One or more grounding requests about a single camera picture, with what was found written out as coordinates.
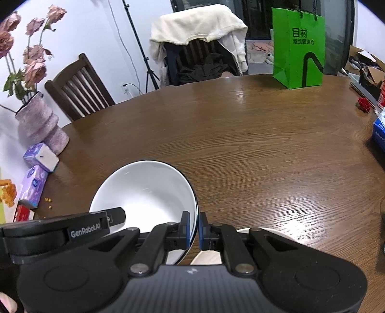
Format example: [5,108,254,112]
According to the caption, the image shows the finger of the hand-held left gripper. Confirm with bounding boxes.
[105,207,127,228]

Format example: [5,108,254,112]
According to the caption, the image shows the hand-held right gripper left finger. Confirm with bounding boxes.
[87,211,191,277]

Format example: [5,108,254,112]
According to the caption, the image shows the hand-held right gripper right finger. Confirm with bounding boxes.
[199,211,313,275]

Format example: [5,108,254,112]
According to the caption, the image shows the large cream plate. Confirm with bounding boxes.
[192,227,298,266]

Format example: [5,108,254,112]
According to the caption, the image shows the large white black-rimmed bowl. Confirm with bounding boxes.
[89,160,199,265]

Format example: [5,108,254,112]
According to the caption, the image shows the person's left hand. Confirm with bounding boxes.
[0,292,18,313]

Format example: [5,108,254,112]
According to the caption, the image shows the red box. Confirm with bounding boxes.
[13,205,33,222]

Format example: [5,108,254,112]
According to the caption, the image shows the purple tissue pack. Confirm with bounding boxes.
[23,142,60,173]
[19,165,49,209]

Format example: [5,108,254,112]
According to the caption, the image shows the white box with orange print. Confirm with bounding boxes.
[0,169,19,223]

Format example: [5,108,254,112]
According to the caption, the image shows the purple textured vase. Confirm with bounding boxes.
[15,92,70,155]

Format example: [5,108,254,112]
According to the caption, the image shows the dark wooden chair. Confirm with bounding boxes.
[45,53,116,121]

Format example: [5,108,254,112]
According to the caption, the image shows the dark blue garment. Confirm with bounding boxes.
[164,44,181,86]

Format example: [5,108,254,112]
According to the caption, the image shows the black crumpled clothes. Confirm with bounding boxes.
[177,52,233,83]

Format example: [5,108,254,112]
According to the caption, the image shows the pink rose bouquet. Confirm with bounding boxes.
[0,4,68,106]

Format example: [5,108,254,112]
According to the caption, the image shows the black tripod stand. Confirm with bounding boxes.
[122,0,160,91]

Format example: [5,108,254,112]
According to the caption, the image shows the clothes-draped wooden chair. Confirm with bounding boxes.
[177,39,220,70]

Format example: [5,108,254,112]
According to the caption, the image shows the pink bedding pile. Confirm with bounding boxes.
[249,41,274,59]

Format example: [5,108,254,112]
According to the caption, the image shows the green paper bag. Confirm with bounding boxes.
[271,7,326,90]

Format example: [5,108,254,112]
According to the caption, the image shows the blue tissue box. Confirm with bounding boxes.
[371,116,385,145]

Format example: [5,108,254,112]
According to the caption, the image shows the chair draped with clothes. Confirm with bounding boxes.
[149,4,249,76]

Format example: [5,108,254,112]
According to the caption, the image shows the red label water bottle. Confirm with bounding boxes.
[374,77,385,116]

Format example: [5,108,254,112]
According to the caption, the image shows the open cardboard box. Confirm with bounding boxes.
[349,45,385,100]

